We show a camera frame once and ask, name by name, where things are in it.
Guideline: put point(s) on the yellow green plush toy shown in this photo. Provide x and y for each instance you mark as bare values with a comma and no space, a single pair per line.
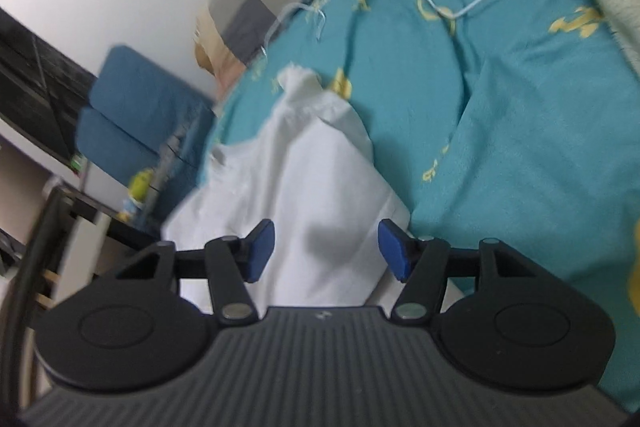
138,189

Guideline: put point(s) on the white t-shirt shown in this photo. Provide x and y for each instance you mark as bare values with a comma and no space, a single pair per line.
310,171

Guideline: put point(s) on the teal patterned bed sheet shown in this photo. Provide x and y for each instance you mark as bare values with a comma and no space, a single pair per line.
487,123

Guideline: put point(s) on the dark window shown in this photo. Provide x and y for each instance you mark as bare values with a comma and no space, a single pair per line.
42,90

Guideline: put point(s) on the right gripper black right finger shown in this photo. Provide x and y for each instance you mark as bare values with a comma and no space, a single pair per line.
496,315

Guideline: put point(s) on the blue covered chair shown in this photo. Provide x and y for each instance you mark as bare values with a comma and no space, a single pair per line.
137,111

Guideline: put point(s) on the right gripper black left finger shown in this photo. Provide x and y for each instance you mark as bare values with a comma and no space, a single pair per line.
153,317

